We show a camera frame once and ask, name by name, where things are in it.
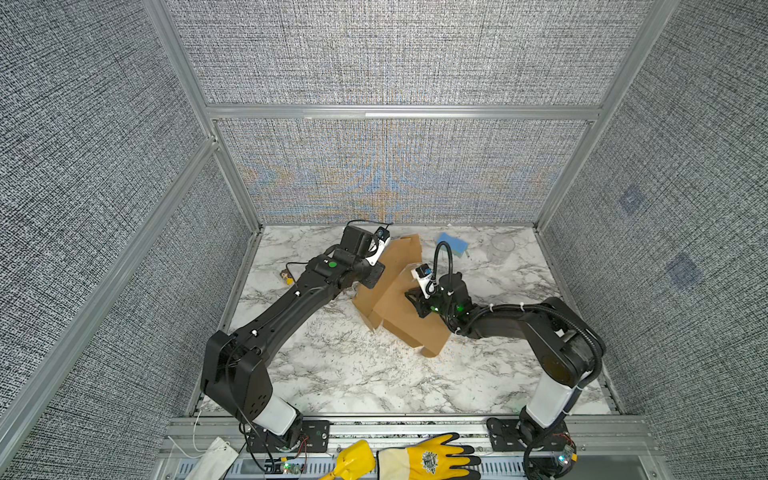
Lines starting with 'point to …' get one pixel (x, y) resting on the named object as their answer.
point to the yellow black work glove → (429, 459)
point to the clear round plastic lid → (503, 243)
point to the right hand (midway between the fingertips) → (408, 290)
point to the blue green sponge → (457, 246)
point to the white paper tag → (215, 463)
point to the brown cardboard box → (390, 303)
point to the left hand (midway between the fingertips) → (374, 264)
